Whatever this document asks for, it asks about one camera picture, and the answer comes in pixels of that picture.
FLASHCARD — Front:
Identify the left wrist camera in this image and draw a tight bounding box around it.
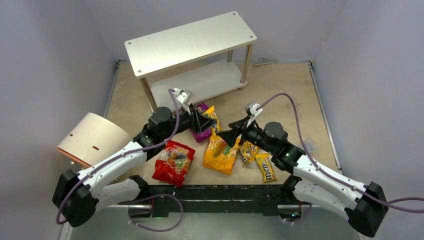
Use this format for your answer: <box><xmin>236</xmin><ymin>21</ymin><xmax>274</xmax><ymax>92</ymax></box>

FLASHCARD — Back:
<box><xmin>170</xmin><ymin>88</ymin><xmax>195</xmax><ymax>106</ymax></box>

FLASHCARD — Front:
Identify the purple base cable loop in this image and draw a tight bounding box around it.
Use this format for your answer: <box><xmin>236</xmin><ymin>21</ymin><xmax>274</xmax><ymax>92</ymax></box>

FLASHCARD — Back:
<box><xmin>128</xmin><ymin>194</ymin><xmax>184</xmax><ymax>233</ymax></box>

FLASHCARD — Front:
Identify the orange gummy candy bag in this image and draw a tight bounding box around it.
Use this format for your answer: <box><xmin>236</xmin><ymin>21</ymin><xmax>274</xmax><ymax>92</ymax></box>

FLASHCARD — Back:
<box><xmin>202</xmin><ymin>131</ymin><xmax>240</xmax><ymax>175</ymax></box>

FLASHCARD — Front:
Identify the grey bracket at wall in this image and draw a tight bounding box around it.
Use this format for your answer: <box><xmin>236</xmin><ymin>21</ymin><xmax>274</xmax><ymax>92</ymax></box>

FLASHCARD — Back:
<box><xmin>253</xmin><ymin>58</ymin><xmax>278</xmax><ymax>66</ymax></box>

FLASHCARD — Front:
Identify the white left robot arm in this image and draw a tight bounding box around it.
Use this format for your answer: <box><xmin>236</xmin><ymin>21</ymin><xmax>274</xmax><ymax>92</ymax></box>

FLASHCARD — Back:
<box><xmin>52</xmin><ymin>106</ymin><xmax>216</xmax><ymax>227</ymax></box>

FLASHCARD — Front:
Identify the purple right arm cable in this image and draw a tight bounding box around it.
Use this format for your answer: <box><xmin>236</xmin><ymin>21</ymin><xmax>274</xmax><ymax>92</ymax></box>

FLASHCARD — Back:
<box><xmin>256</xmin><ymin>92</ymin><xmax>424</xmax><ymax>214</ymax></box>

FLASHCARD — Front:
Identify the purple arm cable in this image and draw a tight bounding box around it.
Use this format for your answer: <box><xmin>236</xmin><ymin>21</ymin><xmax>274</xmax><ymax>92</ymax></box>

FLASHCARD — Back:
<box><xmin>55</xmin><ymin>88</ymin><xmax>181</xmax><ymax>226</ymax></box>
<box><xmin>256</xmin><ymin>92</ymin><xmax>424</xmax><ymax>214</ymax></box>

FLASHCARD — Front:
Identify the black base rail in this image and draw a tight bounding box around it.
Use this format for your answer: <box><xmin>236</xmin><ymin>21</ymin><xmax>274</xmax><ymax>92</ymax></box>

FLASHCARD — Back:
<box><xmin>122</xmin><ymin>184</ymin><xmax>310</xmax><ymax>219</ymax></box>

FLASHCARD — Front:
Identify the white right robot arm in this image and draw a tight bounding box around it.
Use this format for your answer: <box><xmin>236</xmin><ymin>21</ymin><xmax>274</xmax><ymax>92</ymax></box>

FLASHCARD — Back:
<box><xmin>218</xmin><ymin>117</ymin><xmax>389</xmax><ymax>238</ymax></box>

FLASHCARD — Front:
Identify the red gummy candy bag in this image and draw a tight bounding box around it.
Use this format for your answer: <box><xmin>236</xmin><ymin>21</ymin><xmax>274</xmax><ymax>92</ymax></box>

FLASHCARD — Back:
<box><xmin>152</xmin><ymin>140</ymin><xmax>196</xmax><ymax>187</ymax></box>

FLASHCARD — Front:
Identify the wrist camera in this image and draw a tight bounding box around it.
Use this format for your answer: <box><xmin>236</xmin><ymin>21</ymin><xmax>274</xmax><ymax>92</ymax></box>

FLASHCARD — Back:
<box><xmin>244</xmin><ymin>101</ymin><xmax>263</xmax><ymax>119</ymax></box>
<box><xmin>170</xmin><ymin>88</ymin><xmax>195</xmax><ymax>106</ymax></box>

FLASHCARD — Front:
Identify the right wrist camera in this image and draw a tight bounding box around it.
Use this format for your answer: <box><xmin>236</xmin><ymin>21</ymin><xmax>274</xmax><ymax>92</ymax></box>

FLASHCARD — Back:
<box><xmin>244</xmin><ymin>101</ymin><xmax>263</xmax><ymax>119</ymax></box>

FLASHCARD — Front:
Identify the white cylindrical lamp shade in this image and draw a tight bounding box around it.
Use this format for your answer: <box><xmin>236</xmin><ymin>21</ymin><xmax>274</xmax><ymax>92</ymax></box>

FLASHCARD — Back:
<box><xmin>57</xmin><ymin>112</ymin><xmax>132</xmax><ymax>168</ymax></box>

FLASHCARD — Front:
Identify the white two-tier shelf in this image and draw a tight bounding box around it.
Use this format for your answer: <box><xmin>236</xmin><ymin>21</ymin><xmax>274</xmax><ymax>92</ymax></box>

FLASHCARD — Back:
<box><xmin>124</xmin><ymin>11</ymin><xmax>257</xmax><ymax>110</ymax></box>

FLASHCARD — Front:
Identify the purple gummy candy bag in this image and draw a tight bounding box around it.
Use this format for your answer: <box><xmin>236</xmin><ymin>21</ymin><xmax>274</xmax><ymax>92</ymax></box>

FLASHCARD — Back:
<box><xmin>189</xmin><ymin>103</ymin><xmax>212</xmax><ymax>143</ymax></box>

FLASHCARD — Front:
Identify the yellow M&M candy bag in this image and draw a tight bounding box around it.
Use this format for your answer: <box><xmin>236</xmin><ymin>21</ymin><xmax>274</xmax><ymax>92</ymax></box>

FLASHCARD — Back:
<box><xmin>202</xmin><ymin>106</ymin><xmax>222</xmax><ymax>137</ymax></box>

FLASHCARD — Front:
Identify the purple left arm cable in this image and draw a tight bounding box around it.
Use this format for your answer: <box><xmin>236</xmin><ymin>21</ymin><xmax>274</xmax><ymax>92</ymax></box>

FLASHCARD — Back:
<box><xmin>55</xmin><ymin>88</ymin><xmax>181</xmax><ymax>226</ymax></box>

